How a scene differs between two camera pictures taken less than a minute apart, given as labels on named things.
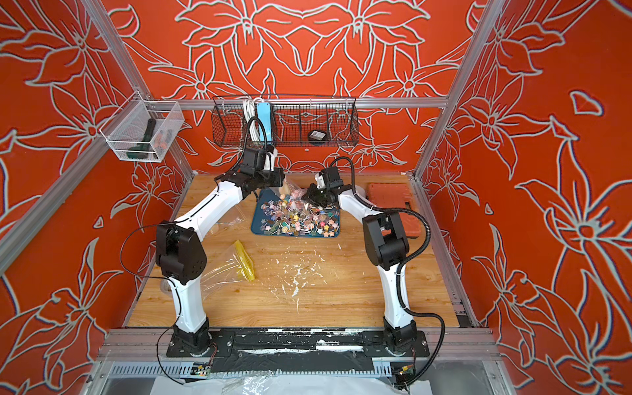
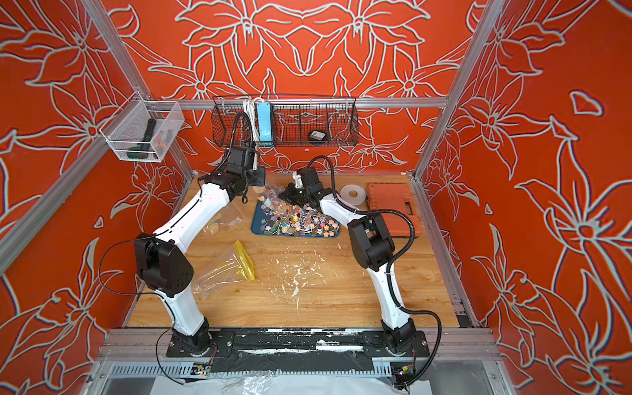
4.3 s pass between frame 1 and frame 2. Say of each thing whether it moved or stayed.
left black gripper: moved
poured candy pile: stayed
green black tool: stayed
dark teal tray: stayed
